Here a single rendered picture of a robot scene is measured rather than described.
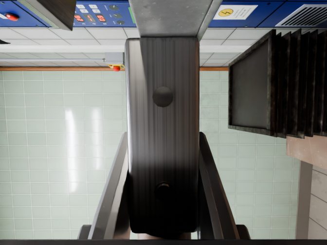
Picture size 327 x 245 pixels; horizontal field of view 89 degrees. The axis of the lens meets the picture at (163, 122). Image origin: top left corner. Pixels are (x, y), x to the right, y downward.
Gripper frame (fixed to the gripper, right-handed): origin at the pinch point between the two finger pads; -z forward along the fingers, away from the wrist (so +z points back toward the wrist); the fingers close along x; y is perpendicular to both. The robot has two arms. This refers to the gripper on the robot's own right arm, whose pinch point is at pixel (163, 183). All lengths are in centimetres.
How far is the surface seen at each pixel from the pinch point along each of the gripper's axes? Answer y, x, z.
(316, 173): 106, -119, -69
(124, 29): 7, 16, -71
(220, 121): 75, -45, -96
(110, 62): 26, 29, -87
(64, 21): -2.0, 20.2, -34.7
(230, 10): -2, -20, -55
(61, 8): -4.2, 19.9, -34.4
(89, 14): 0, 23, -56
